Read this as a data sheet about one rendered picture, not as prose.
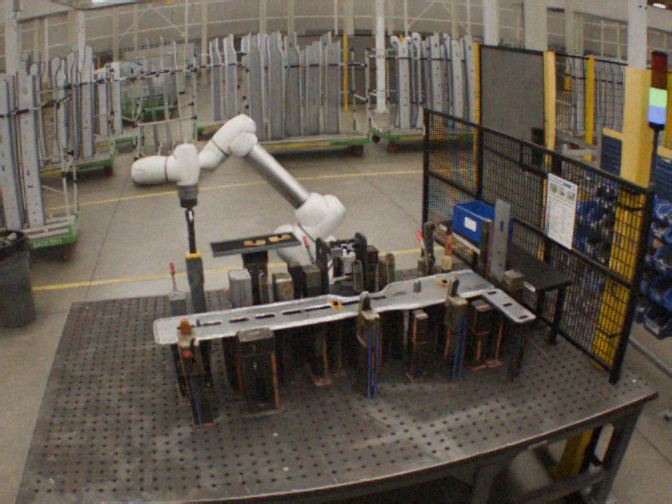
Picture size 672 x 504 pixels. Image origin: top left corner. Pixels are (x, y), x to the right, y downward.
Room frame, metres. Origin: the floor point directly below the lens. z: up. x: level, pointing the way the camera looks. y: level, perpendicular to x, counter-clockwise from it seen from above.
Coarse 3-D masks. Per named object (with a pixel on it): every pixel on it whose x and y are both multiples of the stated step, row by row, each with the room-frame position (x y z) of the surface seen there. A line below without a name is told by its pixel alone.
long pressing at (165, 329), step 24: (384, 288) 2.19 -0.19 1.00; (408, 288) 2.19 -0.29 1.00; (432, 288) 2.18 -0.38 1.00; (480, 288) 2.17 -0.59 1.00; (216, 312) 1.98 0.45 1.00; (240, 312) 1.99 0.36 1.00; (264, 312) 1.99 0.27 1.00; (312, 312) 1.99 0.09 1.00; (336, 312) 1.99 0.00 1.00; (168, 336) 1.79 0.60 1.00; (216, 336) 1.81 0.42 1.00
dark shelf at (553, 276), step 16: (448, 224) 2.88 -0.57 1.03; (464, 240) 2.67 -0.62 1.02; (512, 256) 2.44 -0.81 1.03; (528, 256) 2.43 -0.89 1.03; (528, 272) 2.25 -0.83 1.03; (544, 272) 2.24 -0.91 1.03; (560, 272) 2.24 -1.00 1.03; (528, 288) 2.14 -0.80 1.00; (544, 288) 2.09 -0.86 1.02; (560, 288) 2.13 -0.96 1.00
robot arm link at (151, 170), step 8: (200, 152) 2.67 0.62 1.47; (208, 152) 2.63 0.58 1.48; (144, 160) 2.18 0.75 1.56; (152, 160) 2.17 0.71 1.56; (160, 160) 2.18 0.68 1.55; (200, 160) 2.50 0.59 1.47; (208, 160) 2.56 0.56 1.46; (216, 160) 2.67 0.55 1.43; (136, 168) 2.16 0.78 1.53; (144, 168) 2.15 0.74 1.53; (152, 168) 2.15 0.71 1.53; (160, 168) 2.15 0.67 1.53; (200, 168) 2.51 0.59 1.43; (208, 168) 2.61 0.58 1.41; (136, 176) 2.15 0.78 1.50; (144, 176) 2.15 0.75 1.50; (152, 176) 2.15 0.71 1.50; (160, 176) 2.15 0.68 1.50
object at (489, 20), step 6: (486, 0) 8.75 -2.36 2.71; (492, 0) 8.74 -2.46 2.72; (486, 6) 8.76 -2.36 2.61; (492, 6) 8.74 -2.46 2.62; (486, 12) 8.76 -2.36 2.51; (492, 12) 8.74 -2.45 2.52; (486, 18) 8.77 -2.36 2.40; (492, 18) 8.73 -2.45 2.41; (486, 24) 8.78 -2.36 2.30; (492, 24) 8.73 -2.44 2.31; (486, 30) 8.78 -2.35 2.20; (492, 30) 8.73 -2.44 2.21; (486, 36) 8.79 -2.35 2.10; (492, 36) 8.73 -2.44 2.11; (486, 42) 8.79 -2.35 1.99; (492, 42) 8.73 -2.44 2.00
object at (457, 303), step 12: (456, 300) 1.98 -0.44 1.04; (456, 312) 1.95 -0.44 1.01; (456, 324) 1.95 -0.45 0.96; (444, 336) 2.02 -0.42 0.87; (456, 336) 1.96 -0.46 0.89; (444, 348) 2.00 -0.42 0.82; (456, 348) 1.97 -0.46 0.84; (444, 360) 1.99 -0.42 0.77; (456, 360) 1.96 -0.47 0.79; (444, 372) 1.98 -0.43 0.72; (456, 372) 1.96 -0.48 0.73
